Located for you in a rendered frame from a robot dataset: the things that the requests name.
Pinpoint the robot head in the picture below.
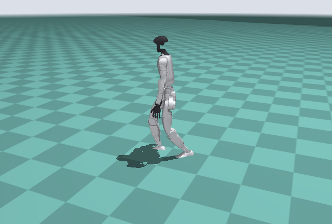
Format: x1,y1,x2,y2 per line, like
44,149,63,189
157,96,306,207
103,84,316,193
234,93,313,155
154,36,169,55

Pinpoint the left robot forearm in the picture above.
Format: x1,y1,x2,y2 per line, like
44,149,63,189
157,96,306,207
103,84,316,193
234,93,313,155
156,79,165,105

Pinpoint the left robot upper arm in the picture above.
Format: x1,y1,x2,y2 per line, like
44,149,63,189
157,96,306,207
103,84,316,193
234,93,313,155
159,58,168,85

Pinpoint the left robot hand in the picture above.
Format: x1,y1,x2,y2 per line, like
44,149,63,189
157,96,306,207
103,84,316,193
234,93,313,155
151,101,162,118

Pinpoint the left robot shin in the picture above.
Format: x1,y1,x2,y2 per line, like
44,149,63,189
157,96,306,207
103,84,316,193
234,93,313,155
168,130,190,153

